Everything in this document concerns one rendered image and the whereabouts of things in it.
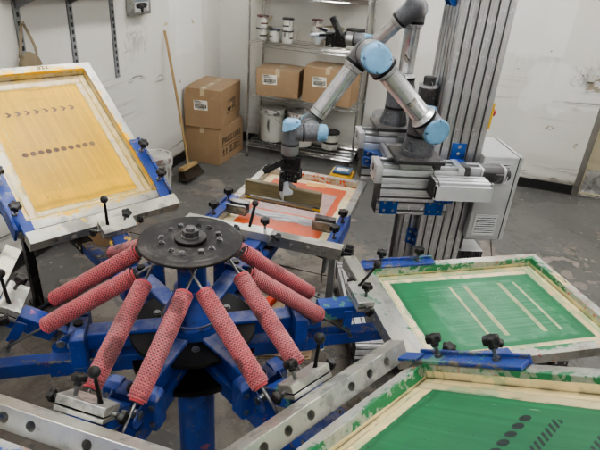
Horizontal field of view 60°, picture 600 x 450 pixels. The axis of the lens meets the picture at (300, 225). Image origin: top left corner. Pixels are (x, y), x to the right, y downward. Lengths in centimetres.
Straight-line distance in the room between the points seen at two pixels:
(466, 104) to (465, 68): 17
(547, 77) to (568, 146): 75
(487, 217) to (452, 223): 18
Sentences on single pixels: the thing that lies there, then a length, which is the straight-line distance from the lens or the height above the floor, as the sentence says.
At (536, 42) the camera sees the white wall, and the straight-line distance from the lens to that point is 577.
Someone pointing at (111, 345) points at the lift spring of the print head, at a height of 116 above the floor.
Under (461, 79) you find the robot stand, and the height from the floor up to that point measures 159.
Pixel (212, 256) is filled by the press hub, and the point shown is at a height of 131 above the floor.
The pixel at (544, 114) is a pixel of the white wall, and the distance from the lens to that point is 591.
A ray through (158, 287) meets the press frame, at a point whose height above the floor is 102.
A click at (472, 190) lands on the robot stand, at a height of 116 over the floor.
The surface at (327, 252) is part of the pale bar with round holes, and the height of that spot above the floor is 102.
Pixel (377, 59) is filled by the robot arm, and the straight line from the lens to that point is 216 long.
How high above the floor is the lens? 206
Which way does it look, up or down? 27 degrees down
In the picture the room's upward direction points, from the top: 4 degrees clockwise
